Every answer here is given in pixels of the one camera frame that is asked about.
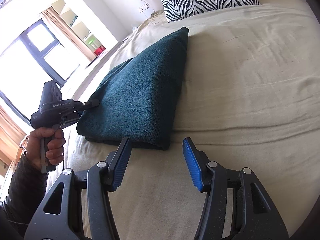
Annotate dark green knit sweater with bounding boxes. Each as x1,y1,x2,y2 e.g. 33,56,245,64
76,27,189,151

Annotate person left hand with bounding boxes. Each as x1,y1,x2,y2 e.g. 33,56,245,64
25,127,66,171

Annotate black framed window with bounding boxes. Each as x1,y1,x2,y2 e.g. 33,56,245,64
1,20,80,124

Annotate red box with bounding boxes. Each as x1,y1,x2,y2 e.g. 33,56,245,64
94,45,106,56

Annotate green lamp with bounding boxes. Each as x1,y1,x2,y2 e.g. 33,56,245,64
85,37,99,51

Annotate beige curtain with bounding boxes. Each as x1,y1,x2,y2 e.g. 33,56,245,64
41,7,97,62

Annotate white nightstand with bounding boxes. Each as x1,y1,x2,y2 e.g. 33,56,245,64
122,27,138,43

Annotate white wall shelf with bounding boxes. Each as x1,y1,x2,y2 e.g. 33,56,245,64
51,0,102,46

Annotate wall socket left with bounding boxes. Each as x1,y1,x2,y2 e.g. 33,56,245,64
138,3,149,12

